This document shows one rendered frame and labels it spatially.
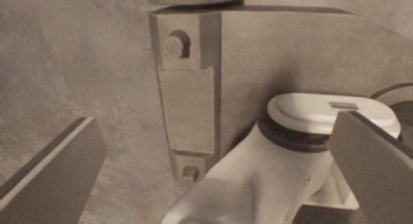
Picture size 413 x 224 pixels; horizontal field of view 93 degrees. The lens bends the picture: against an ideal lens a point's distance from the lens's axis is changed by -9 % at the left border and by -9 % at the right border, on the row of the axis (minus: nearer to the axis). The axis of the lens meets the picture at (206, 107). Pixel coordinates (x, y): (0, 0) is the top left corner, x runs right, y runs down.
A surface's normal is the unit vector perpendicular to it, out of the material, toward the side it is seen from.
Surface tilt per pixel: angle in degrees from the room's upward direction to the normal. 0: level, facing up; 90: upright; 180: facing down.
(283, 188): 90
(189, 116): 0
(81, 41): 0
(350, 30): 0
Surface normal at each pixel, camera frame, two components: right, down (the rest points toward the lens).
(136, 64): -0.19, 0.50
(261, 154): -0.03, -0.86
